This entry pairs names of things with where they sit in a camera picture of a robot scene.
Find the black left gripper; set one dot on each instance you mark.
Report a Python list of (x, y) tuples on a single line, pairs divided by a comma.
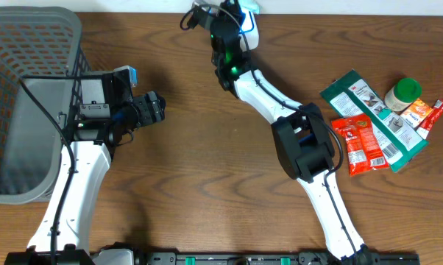
[(144, 104)]

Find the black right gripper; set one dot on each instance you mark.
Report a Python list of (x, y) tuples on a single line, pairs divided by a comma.
[(228, 5)]

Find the teal packet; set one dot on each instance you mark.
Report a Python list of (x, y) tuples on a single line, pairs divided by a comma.
[(251, 6)]

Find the white green packet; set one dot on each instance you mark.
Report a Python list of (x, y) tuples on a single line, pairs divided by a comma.
[(351, 95)]

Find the red snack packet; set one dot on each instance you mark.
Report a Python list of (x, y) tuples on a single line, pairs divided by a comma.
[(364, 153)]

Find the green lid spice jar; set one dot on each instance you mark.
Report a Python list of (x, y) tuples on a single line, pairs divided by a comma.
[(403, 94)]

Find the small orange box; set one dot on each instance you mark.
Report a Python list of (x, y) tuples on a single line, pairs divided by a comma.
[(416, 112)]

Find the small red sachet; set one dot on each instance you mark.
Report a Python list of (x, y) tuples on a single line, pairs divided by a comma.
[(427, 124)]

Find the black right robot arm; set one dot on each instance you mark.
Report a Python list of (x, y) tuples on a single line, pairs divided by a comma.
[(304, 143)]

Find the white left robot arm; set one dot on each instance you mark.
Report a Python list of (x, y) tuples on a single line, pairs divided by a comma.
[(108, 111)]

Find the white barcode scanner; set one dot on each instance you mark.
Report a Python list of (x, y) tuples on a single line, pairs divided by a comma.
[(250, 30)]

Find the grey plastic mesh basket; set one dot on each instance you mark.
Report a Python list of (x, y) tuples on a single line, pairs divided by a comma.
[(39, 52)]

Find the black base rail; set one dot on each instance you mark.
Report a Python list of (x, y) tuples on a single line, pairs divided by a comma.
[(243, 258)]

